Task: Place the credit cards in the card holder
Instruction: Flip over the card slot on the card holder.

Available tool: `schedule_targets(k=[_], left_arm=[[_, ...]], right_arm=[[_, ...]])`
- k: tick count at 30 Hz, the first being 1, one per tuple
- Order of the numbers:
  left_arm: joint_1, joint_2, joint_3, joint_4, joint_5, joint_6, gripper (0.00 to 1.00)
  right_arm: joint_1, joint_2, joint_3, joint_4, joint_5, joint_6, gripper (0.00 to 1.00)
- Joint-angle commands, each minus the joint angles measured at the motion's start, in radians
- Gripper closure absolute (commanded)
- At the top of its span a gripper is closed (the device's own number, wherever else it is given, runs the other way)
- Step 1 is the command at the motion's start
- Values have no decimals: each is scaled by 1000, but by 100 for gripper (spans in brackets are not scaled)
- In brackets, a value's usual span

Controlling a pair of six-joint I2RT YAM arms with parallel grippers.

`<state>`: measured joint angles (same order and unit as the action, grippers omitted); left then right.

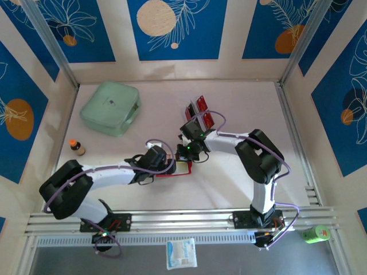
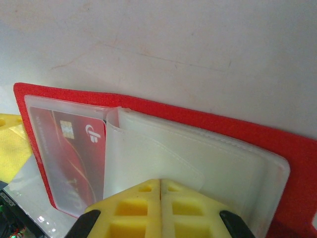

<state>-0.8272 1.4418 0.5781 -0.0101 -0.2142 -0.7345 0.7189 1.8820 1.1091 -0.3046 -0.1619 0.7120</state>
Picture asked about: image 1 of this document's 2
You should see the green can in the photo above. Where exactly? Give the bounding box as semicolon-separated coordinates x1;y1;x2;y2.
300;225;331;244

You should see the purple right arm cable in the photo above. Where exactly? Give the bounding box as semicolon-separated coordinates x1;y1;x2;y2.
196;110;301;249

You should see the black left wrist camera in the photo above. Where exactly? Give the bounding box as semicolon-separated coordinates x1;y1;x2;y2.
142;143;169;167

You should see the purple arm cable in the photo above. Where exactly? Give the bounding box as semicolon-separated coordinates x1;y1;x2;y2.
196;110;301;249
44;139;174;260

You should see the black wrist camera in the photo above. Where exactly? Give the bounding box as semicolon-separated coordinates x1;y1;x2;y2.
142;143;169;167
179;119;201;139

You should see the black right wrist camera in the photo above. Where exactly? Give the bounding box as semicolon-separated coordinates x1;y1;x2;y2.
179;119;201;139

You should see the slotted grey cable duct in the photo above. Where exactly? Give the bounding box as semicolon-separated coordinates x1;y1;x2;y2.
36;232;259;248

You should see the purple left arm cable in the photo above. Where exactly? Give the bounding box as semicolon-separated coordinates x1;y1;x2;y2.
44;139;174;260

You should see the mint green medicine bag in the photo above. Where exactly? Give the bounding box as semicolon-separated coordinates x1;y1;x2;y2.
79;80;142;138

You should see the white blue tissue packet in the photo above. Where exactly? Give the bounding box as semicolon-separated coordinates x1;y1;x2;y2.
166;237;198;270

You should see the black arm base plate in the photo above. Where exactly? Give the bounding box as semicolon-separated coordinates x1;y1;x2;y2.
232;210;285;230
79;213;132;233

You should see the red card holder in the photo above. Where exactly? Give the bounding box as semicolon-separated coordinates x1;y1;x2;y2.
155;154;193;178

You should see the aluminium side rail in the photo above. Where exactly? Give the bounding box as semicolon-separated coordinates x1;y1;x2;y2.
275;82;322;206

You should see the red credit card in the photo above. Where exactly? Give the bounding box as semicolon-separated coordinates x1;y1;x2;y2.
185;103;198;121
199;111;216;129
194;95;209;113

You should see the small brown bottle orange cap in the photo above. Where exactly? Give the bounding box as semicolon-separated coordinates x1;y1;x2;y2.
69;139;86;157

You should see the aluminium front rail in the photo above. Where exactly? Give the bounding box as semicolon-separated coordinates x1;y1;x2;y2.
24;205;342;239

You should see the aluminium frame post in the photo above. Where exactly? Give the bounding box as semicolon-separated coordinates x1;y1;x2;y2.
278;0;338;87
21;0;80;89

